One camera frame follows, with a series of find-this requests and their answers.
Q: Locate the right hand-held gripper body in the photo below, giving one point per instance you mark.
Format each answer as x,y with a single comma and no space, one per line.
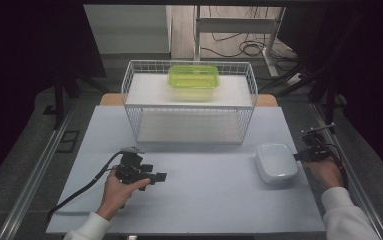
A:
317,146

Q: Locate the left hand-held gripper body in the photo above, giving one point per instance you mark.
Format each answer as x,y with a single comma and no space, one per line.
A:
130,171

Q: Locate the white plastic container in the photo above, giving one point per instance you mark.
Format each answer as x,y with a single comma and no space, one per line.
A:
275,163

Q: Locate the green plastic container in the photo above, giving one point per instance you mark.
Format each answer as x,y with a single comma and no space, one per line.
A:
194,80

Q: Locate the person's left hand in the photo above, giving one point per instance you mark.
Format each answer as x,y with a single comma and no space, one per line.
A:
115,193

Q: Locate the person's right hand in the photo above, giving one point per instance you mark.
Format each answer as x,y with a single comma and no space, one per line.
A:
327,173

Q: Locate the black stand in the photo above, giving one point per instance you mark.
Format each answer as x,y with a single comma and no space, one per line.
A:
59,96
329,100

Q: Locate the white power strip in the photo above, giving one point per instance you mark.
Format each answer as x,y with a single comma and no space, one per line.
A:
294,79

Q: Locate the wooden table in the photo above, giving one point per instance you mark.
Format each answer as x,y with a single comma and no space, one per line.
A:
110,100

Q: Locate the dark curtain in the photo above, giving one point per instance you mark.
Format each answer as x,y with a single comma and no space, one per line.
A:
369,66
22,66

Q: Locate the white cabinet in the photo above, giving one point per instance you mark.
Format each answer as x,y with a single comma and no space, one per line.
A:
129,30

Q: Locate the aluminium rail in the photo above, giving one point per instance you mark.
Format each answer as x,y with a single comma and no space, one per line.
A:
362,186
34,173

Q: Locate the black rectangular floor frame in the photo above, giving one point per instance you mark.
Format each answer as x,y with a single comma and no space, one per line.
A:
68,141

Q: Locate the white desk frame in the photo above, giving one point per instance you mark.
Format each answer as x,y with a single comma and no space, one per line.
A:
235,25

